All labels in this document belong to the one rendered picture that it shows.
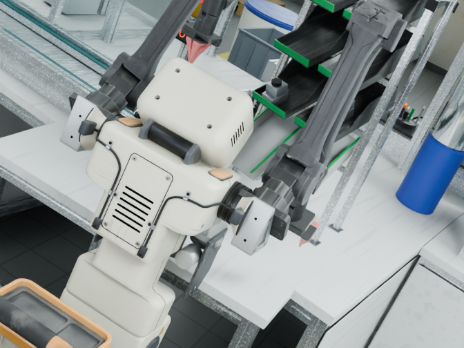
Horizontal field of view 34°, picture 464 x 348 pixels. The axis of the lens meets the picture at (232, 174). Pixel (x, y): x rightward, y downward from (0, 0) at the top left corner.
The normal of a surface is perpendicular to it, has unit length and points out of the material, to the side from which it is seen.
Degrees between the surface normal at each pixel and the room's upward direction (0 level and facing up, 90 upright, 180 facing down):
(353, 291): 0
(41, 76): 90
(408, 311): 90
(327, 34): 25
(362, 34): 81
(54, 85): 90
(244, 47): 90
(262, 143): 45
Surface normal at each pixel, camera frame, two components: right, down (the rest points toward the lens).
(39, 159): 0.36, -0.84
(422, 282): -0.51, 0.17
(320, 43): 0.06, -0.73
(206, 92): -0.04, -0.39
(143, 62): -0.26, 0.37
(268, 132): -0.19, -0.54
